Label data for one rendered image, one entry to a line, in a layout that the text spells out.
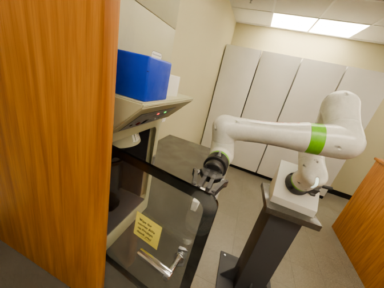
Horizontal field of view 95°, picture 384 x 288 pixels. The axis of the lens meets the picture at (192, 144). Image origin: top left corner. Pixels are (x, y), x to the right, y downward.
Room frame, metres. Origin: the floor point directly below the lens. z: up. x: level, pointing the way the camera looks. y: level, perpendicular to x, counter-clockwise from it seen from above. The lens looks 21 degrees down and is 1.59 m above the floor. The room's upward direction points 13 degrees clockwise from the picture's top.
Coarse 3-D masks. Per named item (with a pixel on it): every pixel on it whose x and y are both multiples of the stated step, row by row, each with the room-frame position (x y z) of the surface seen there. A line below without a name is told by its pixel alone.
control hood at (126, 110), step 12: (120, 96) 0.37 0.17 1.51; (168, 96) 0.54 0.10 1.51; (180, 96) 0.60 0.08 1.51; (120, 108) 0.36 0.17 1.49; (132, 108) 0.36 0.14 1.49; (144, 108) 0.36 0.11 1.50; (156, 108) 0.42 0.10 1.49; (168, 108) 0.51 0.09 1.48; (180, 108) 0.66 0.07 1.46; (120, 120) 0.36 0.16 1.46; (132, 120) 0.39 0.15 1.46; (156, 120) 0.59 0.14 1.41
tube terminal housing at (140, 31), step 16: (128, 0) 0.45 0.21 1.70; (128, 16) 0.46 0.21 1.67; (144, 16) 0.51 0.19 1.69; (128, 32) 0.46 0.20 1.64; (144, 32) 0.52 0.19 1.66; (160, 32) 0.60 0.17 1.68; (128, 48) 0.46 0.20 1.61; (144, 48) 0.53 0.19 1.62; (160, 48) 0.61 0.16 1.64; (144, 128) 0.57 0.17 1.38
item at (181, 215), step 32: (128, 160) 0.35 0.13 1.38; (128, 192) 0.34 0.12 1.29; (160, 192) 0.31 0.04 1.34; (192, 192) 0.28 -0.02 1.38; (128, 224) 0.34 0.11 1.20; (160, 224) 0.30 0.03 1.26; (192, 224) 0.28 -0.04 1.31; (128, 256) 0.34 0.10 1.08; (160, 256) 0.30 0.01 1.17; (192, 256) 0.27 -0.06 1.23
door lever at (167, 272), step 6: (138, 252) 0.27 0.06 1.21; (144, 252) 0.27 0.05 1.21; (144, 258) 0.26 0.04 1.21; (150, 258) 0.26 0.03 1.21; (156, 258) 0.26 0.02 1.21; (174, 258) 0.28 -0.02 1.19; (180, 258) 0.28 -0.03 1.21; (150, 264) 0.25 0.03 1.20; (156, 264) 0.25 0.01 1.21; (162, 264) 0.25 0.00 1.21; (174, 264) 0.26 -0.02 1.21; (156, 270) 0.24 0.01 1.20; (162, 270) 0.24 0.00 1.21; (168, 270) 0.24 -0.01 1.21; (162, 276) 0.24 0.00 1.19; (168, 276) 0.23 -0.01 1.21
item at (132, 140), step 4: (132, 136) 0.55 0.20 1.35; (136, 136) 0.57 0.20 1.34; (120, 140) 0.52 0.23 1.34; (124, 140) 0.53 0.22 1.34; (128, 140) 0.54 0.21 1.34; (132, 140) 0.55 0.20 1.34; (136, 140) 0.57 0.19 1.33; (140, 140) 0.60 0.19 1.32; (112, 144) 0.50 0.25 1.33; (116, 144) 0.51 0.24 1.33; (120, 144) 0.51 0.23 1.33; (124, 144) 0.52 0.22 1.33; (128, 144) 0.53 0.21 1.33; (132, 144) 0.54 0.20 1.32; (136, 144) 0.56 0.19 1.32; (120, 148) 0.51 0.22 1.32
